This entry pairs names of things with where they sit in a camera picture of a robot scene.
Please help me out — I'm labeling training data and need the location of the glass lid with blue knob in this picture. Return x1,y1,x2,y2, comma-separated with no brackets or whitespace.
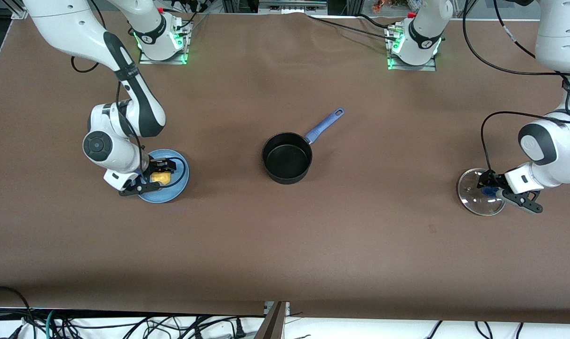
457,168,507,217

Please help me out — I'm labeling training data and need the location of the blue round plate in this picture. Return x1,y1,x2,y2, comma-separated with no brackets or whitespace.
136,149,190,204

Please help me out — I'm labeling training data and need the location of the brown table cloth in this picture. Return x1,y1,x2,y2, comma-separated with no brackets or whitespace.
0,9,570,325

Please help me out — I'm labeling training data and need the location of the aluminium profile beam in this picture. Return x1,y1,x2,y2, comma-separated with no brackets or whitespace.
254,301,288,339

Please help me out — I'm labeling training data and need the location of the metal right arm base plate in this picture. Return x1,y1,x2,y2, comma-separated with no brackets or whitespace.
139,14,188,65

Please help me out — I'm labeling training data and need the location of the black pot with blue handle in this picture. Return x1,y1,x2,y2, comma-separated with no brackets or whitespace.
261,107,345,185

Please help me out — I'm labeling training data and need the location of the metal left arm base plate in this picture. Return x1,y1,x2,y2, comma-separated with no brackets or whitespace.
386,24,437,71

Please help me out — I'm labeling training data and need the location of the black looped floor cable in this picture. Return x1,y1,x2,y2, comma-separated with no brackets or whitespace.
0,286,36,339

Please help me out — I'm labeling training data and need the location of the aluminium frame rail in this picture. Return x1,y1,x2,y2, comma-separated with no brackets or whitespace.
259,0,328,15

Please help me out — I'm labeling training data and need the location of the thin black table cable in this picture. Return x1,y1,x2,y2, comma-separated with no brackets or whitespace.
308,14,398,40

